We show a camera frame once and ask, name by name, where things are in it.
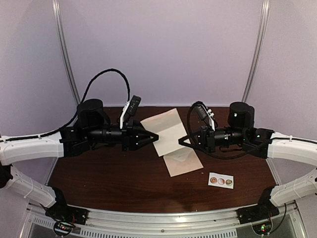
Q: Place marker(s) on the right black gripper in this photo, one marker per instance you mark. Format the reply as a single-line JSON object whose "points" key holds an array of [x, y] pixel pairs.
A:
{"points": [[206, 138]]}

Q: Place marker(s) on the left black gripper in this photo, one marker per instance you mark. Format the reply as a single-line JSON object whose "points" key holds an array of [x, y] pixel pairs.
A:
{"points": [[130, 141]]}

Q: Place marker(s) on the beige paper envelope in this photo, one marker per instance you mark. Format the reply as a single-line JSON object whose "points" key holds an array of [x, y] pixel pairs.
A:
{"points": [[182, 161]]}

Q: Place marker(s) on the white paper sheet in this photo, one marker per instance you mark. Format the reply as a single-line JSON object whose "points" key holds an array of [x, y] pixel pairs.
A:
{"points": [[169, 128]]}

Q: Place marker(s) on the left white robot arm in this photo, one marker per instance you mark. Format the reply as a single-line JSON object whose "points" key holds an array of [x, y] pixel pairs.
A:
{"points": [[93, 126]]}

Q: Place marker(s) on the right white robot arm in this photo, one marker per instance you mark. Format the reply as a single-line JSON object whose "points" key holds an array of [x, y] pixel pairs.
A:
{"points": [[241, 138]]}

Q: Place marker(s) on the sticker sheet with three seals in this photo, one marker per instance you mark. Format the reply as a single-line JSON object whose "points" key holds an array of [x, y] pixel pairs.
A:
{"points": [[221, 180]]}

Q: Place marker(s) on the right circuit board with leds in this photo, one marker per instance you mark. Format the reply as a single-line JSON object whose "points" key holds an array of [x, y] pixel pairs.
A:
{"points": [[262, 229]]}

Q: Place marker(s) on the circuit board with leds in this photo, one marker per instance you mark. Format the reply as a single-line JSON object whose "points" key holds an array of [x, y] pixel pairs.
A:
{"points": [[262, 229], [63, 228]]}

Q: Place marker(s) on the left circuit board with leds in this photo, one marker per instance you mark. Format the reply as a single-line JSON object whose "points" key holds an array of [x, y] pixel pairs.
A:
{"points": [[63, 228]]}

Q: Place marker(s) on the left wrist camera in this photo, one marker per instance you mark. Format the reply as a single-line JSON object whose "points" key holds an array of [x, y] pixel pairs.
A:
{"points": [[129, 109]]}

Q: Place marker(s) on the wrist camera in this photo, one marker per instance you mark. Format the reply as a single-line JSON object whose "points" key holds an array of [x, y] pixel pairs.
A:
{"points": [[129, 109], [205, 114]]}

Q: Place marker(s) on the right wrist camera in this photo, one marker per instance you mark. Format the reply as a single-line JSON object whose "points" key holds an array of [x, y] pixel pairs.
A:
{"points": [[205, 114]]}

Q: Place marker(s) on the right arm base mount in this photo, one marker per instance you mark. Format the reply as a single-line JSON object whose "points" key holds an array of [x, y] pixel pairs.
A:
{"points": [[256, 213]]}

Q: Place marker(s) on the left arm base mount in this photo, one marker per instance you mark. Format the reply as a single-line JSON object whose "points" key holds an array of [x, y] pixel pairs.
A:
{"points": [[69, 214]]}

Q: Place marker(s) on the front aluminium rail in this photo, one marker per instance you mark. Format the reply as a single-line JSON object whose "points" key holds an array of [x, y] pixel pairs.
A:
{"points": [[223, 223]]}

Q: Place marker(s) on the right aluminium frame post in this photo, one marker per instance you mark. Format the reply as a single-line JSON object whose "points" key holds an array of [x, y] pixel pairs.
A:
{"points": [[264, 16]]}

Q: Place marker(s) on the aluminium frame post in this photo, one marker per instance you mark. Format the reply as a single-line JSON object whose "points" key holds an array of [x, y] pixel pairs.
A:
{"points": [[64, 50], [264, 16]]}

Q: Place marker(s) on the left aluminium frame post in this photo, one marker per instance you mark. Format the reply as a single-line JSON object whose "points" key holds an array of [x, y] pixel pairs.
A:
{"points": [[64, 50]]}

